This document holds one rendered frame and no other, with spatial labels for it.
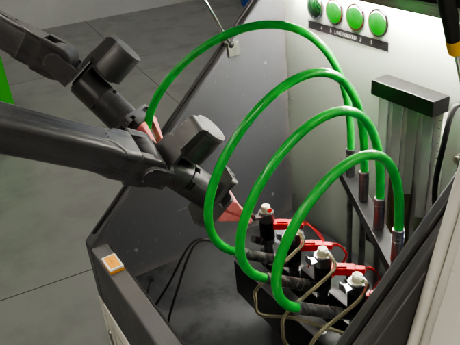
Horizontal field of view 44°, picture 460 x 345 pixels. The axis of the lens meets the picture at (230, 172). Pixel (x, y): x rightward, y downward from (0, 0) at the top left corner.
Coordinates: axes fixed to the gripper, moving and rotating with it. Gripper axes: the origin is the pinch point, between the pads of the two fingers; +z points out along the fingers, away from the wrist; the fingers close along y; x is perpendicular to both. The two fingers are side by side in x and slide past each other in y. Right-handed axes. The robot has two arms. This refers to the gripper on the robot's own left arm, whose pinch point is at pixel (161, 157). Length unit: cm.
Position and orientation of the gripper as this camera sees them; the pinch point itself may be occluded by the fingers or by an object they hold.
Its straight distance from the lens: 103.8
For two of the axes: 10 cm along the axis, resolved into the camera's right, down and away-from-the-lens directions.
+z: 7.1, 7.0, 0.8
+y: 1.9, -3.1, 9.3
